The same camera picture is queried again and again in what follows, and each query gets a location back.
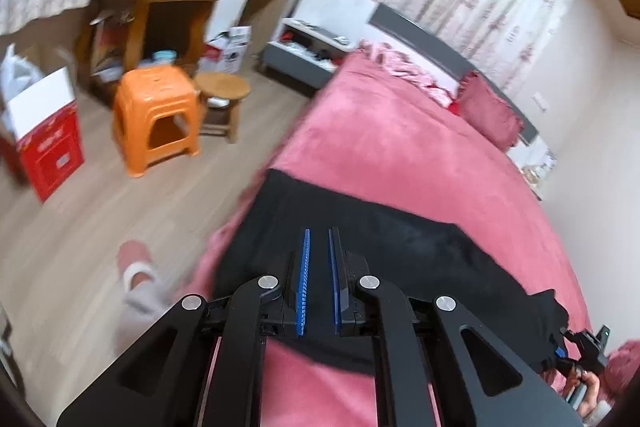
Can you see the grey white bed headboard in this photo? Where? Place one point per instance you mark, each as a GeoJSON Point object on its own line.
{"type": "Point", "coordinates": [425, 32]}

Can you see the red ruffled pillow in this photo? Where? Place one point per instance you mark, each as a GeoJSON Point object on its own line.
{"type": "Point", "coordinates": [487, 112]}

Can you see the person's right hand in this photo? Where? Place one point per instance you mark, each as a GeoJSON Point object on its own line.
{"type": "Point", "coordinates": [590, 389]}

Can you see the white printed carton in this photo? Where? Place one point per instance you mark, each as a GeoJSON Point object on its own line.
{"type": "Point", "coordinates": [225, 52]}

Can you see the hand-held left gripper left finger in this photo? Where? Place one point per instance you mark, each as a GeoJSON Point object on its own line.
{"type": "Point", "coordinates": [302, 282]}

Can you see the white plastic bag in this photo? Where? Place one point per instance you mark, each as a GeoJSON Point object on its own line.
{"type": "Point", "coordinates": [17, 72]}

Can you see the wooden desk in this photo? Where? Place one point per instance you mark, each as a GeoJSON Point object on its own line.
{"type": "Point", "coordinates": [137, 42]}

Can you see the black blanket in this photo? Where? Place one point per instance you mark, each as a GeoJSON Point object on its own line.
{"type": "Point", "coordinates": [400, 227]}

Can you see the orange plastic stool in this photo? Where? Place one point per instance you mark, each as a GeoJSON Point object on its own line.
{"type": "Point", "coordinates": [150, 92]}

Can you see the pink floral cloth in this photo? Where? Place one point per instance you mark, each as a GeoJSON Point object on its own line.
{"type": "Point", "coordinates": [400, 64]}

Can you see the pink slipper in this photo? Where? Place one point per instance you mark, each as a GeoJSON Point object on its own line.
{"type": "Point", "coordinates": [132, 253]}

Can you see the round wooden stool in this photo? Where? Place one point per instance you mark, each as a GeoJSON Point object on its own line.
{"type": "Point", "coordinates": [222, 84]}

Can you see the red and white cardboard box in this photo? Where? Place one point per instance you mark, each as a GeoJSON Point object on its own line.
{"type": "Point", "coordinates": [50, 152]}

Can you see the white and wood cabinet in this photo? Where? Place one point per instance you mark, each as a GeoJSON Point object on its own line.
{"type": "Point", "coordinates": [230, 7]}

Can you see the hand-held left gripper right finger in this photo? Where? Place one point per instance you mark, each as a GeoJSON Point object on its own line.
{"type": "Point", "coordinates": [334, 282]}

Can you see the white wall socket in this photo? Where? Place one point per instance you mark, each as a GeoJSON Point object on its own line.
{"type": "Point", "coordinates": [540, 102]}

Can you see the plastic tub with blue lid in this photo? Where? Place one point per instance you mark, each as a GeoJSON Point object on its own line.
{"type": "Point", "coordinates": [164, 56]}

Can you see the grey white nightstand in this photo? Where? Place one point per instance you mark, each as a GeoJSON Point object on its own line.
{"type": "Point", "coordinates": [320, 14]}

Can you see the red cloth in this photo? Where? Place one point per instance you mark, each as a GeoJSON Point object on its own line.
{"type": "Point", "coordinates": [454, 107]}

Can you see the pink bed blanket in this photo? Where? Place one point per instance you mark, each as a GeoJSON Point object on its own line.
{"type": "Point", "coordinates": [390, 142]}

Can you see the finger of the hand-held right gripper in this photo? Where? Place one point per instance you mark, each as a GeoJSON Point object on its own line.
{"type": "Point", "coordinates": [565, 365]}
{"type": "Point", "coordinates": [559, 351]}

